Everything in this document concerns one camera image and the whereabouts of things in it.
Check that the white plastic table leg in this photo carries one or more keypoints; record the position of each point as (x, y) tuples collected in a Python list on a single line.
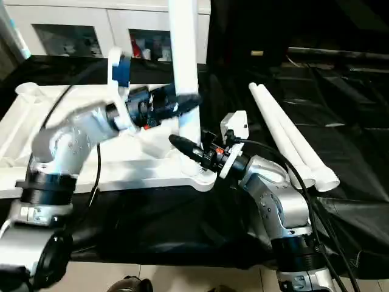
[(184, 67), (304, 146), (282, 131)]

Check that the white plastic table top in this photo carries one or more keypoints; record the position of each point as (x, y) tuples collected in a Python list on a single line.
[(91, 164)]

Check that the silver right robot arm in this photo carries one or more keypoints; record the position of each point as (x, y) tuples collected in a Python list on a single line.
[(279, 207)]

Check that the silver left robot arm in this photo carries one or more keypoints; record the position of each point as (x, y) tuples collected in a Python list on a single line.
[(61, 152)]

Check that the black table mat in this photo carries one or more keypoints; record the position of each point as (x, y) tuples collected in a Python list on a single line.
[(182, 225)]

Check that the small yellow label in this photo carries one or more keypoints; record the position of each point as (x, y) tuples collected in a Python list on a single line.
[(257, 53)]

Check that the white glass door cabinet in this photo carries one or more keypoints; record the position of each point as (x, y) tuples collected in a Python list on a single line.
[(91, 24)]

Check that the black right robot foot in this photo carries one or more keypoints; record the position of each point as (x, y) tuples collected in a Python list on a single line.
[(222, 289)]

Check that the black robot foot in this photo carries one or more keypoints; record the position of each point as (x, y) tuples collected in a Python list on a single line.
[(129, 285), (222, 289)]

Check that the black left robot foot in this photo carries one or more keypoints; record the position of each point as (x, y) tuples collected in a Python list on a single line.
[(129, 285)]

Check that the light blue background object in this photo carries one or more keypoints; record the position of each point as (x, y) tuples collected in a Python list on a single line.
[(15, 36)]

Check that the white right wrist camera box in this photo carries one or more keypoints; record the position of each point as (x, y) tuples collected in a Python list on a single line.
[(234, 128)]

